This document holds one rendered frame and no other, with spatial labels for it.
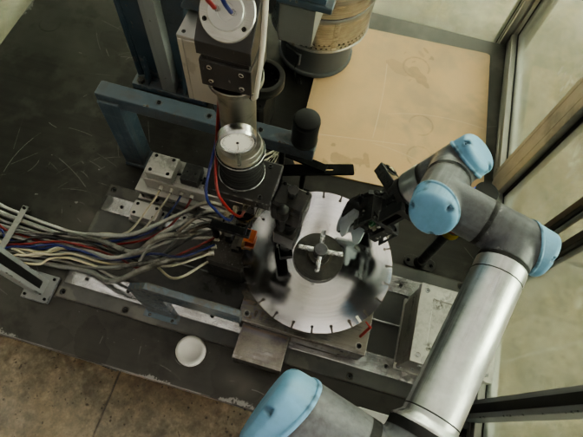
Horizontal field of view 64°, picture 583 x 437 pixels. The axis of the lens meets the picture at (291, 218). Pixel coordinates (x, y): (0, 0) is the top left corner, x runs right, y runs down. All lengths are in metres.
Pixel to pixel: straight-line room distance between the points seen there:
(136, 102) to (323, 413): 0.80
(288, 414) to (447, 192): 0.38
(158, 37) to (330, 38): 0.46
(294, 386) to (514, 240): 0.37
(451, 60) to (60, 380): 1.83
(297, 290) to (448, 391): 0.45
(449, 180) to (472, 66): 1.03
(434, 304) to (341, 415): 0.56
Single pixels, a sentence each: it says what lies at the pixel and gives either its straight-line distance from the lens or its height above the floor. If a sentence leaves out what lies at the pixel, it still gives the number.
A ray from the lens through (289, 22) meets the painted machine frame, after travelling 0.94.
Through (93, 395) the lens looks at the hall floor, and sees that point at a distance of 2.02.
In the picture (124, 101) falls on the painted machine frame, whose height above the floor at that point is 1.04.
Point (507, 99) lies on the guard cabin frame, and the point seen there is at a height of 0.79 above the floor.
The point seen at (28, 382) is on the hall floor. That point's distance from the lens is 2.11.
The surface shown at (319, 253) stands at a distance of 0.98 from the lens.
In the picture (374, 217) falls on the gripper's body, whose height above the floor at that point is 1.12.
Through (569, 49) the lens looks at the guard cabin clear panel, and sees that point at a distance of 1.40.
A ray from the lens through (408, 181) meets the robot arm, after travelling 0.85.
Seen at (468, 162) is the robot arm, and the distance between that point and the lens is 0.80.
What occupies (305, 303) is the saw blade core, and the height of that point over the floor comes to 0.95.
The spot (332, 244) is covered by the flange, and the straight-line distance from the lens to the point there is 1.03.
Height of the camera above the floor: 1.91
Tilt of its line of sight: 65 degrees down
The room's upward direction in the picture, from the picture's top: 9 degrees clockwise
